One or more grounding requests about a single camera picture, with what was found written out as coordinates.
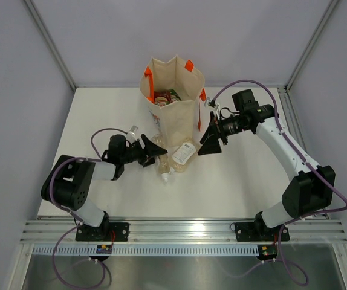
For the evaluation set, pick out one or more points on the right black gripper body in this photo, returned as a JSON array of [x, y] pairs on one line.
[[228, 127]]

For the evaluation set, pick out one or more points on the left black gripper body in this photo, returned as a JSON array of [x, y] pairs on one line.
[[132, 154]]

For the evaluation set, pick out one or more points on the clear Malory soap bottle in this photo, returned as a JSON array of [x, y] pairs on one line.
[[164, 168]]

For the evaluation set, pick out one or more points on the clear soap bottle white label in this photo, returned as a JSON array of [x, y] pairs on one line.
[[183, 155]]

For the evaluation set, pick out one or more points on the floral canvas tote bag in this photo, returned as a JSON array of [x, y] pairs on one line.
[[178, 119]]

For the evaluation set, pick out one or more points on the red Fairy dish soap bottle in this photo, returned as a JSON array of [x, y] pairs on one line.
[[162, 98]]

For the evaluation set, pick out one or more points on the green dish soap bottle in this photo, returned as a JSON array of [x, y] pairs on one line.
[[174, 96]]

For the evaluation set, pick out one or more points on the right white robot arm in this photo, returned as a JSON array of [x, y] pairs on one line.
[[271, 131]]

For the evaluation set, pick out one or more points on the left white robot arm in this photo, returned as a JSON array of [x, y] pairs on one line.
[[68, 183]]

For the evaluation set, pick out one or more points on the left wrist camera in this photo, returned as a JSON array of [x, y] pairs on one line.
[[131, 135]]

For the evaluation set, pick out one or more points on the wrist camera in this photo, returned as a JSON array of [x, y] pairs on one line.
[[131, 135], [213, 106]]

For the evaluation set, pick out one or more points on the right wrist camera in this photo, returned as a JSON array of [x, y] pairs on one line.
[[213, 106]]

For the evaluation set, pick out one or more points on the right aluminium side rail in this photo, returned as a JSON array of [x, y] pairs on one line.
[[305, 151]]

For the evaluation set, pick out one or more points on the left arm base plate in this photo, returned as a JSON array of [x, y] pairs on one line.
[[111, 231]]

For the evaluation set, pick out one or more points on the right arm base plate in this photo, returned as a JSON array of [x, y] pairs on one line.
[[247, 232]]

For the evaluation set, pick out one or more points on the left frame post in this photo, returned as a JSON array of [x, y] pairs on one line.
[[44, 32]]

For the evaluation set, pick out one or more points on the frame post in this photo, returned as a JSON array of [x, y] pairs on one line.
[[44, 32], [312, 42]]

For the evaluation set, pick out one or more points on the aluminium front rail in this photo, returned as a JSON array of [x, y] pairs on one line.
[[195, 231]]

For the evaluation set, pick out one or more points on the white slotted cable duct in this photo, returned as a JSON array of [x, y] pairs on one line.
[[149, 250]]

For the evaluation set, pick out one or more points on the right frame post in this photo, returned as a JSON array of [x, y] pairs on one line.
[[312, 42]]

